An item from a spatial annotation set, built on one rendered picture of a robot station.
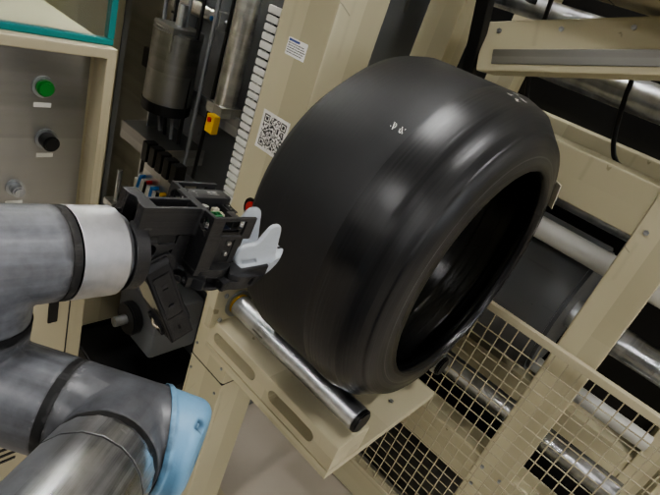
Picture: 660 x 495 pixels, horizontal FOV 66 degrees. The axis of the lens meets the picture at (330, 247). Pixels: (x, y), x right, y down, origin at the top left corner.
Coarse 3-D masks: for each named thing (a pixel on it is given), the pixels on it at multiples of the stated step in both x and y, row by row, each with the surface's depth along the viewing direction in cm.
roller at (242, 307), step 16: (240, 304) 98; (240, 320) 98; (256, 320) 95; (256, 336) 95; (272, 336) 93; (272, 352) 93; (288, 352) 91; (288, 368) 91; (304, 368) 88; (304, 384) 88; (320, 384) 86; (320, 400) 87; (336, 400) 84; (352, 400) 84; (352, 416) 82; (368, 416) 84
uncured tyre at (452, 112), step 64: (384, 64) 74; (448, 64) 79; (320, 128) 68; (448, 128) 63; (512, 128) 66; (256, 192) 77; (320, 192) 66; (384, 192) 61; (448, 192) 61; (512, 192) 100; (320, 256) 65; (384, 256) 61; (448, 256) 111; (512, 256) 97; (320, 320) 68; (384, 320) 65; (448, 320) 106; (384, 384) 80
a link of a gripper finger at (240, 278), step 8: (232, 264) 51; (264, 264) 54; (232, 272) 50; (240, 272) 50; (248, 272) 52; (256, 272) 53; (264, 272) 54; (208, 280) 49; (216, 280) 49; (224, 280) 49; (232, 280) 49; (240, 280) 50; (248, 280) 51; (256, 280) 53; (216, 288) 49; (224, 288) 49; (232, 288) 50; (240, 288) 50
